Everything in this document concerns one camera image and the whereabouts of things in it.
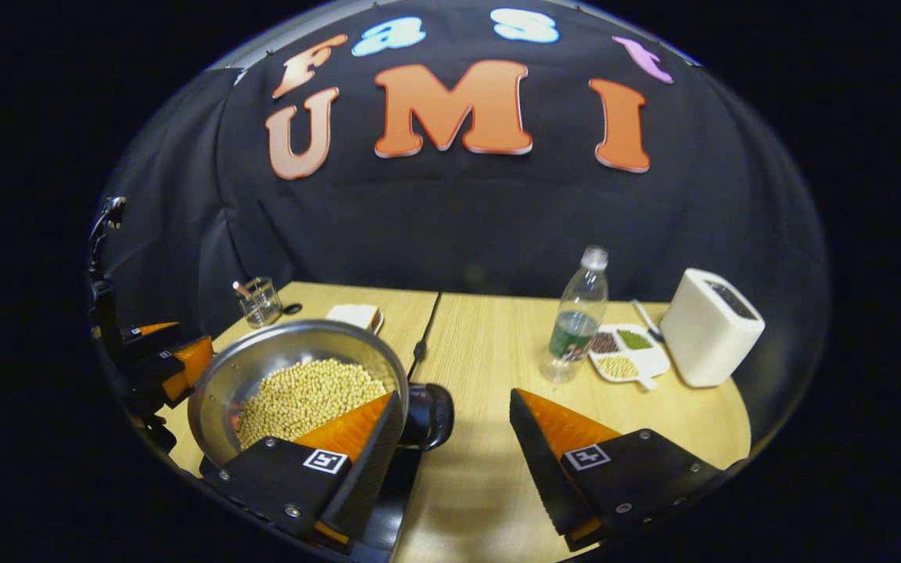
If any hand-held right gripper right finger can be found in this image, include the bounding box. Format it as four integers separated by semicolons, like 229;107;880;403
508;386;713;552

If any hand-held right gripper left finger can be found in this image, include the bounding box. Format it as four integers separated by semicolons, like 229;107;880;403
200;389;406;556

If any black induction cooktop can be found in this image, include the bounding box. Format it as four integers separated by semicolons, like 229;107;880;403
353;446;425;563

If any steel pot with black handle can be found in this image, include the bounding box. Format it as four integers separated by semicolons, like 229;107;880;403
187;319;455;470

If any pile of yellow soybeans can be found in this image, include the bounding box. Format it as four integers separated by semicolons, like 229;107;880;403
235;358;387;450

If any clear plastic water bottle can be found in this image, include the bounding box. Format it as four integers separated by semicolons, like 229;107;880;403
542;245;609;384

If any white divided plate with beans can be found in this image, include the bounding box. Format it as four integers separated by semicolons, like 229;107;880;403
587;324;671;390

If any sandwich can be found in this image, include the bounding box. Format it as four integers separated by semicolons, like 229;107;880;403
326;303;383;335

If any white toaster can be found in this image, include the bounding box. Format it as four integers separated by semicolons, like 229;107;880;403
660;268;766;389

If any black backdrop cloth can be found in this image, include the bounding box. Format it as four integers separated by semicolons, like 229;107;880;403
95;0;831;439

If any black power cable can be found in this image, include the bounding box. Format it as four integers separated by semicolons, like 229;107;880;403
407;293;442;384

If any white power cable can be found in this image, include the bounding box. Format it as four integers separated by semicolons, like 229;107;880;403
630;299;664;342

